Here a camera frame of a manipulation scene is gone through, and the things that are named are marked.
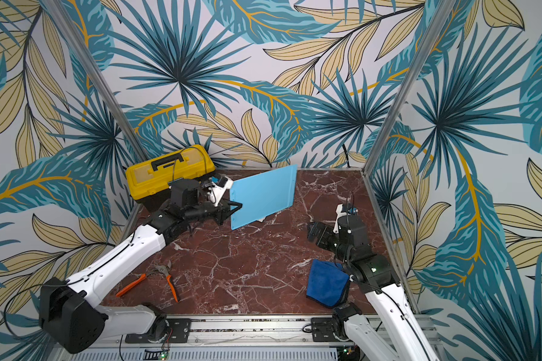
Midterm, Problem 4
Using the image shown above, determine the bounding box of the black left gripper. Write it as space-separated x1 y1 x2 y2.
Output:
187 196 245 227

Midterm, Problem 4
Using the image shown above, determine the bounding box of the blue framed drawing tablet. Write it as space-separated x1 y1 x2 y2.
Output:
230 165 297 230

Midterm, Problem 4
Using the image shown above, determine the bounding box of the blue microfiber cloth black trim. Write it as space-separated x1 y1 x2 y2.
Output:
307 260 350 308

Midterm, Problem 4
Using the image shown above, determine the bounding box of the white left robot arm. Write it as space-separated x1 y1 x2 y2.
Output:
38 176 242 354

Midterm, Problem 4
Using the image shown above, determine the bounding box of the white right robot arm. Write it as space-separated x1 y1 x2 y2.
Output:
307 214 439 360

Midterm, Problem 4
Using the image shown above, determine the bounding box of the yellow black toolbox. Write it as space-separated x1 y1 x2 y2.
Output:
126 145 215 213

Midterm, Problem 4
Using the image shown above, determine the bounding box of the orange handled cutter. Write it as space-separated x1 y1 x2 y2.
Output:
114 263 181 303

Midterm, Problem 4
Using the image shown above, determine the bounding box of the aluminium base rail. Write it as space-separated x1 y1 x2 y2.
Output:
48 314 364 360

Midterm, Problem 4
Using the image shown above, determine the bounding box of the left aluminium corner post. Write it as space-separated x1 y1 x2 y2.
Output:
44 0 148 162

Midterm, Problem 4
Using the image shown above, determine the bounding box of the aluminium corner post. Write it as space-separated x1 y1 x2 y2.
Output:
44 0 148 162
362 0 456 177

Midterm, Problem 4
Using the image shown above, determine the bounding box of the right aluminium corner post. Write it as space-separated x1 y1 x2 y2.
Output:
362 0 456 177

